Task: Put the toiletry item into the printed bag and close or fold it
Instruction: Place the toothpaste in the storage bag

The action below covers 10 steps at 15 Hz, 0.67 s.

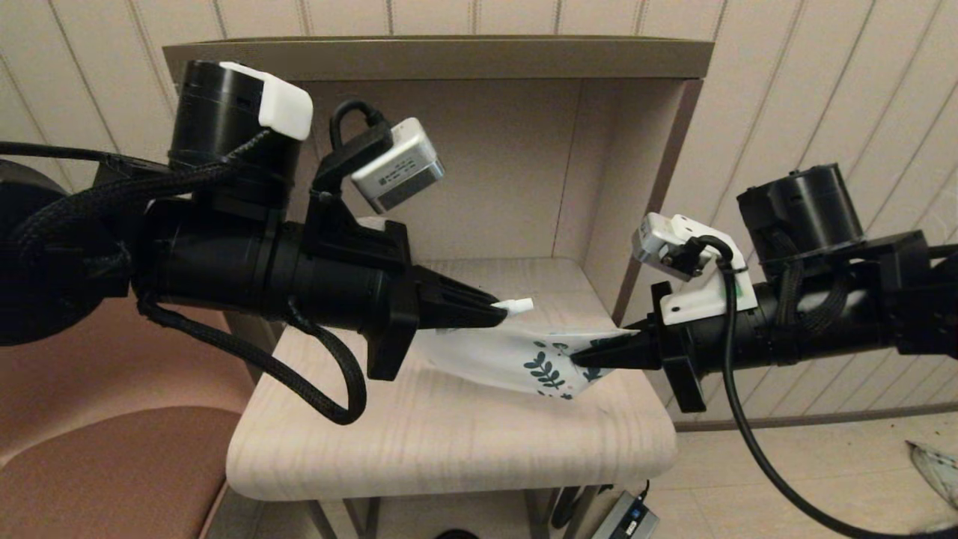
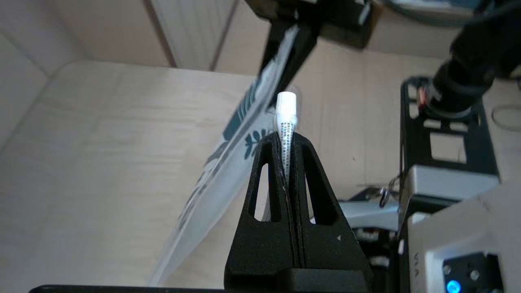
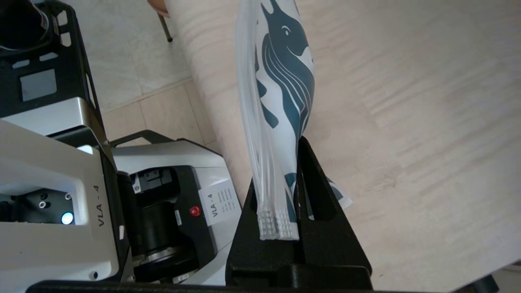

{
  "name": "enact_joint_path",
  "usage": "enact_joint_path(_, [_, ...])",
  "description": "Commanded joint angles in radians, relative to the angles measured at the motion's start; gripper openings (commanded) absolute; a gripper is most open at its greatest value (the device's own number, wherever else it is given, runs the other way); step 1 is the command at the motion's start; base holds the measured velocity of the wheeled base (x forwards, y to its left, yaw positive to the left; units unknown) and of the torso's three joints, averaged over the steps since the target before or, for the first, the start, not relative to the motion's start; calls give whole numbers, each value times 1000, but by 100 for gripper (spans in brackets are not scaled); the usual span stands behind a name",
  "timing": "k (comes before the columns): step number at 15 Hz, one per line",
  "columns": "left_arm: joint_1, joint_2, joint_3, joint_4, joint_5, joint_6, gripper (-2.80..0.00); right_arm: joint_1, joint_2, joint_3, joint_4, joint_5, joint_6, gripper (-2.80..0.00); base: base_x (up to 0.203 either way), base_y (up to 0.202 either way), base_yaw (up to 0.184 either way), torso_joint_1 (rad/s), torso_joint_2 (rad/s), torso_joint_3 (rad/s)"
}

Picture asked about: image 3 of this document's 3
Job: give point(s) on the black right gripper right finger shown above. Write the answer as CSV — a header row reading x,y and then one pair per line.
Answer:
x,y
329,252

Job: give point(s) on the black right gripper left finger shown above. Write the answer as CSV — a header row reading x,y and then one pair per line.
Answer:
x,y
248,260

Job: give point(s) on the white leaf-print pouch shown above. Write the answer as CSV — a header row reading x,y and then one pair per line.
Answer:
x,y
276,101

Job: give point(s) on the white black robot base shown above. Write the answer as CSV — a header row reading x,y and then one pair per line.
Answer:
x,y
171,154

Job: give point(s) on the red emergency stop button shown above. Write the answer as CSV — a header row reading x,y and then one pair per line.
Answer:
x,y
194,211

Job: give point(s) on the brown pink chair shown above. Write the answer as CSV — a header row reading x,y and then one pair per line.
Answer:
x,y
165,24

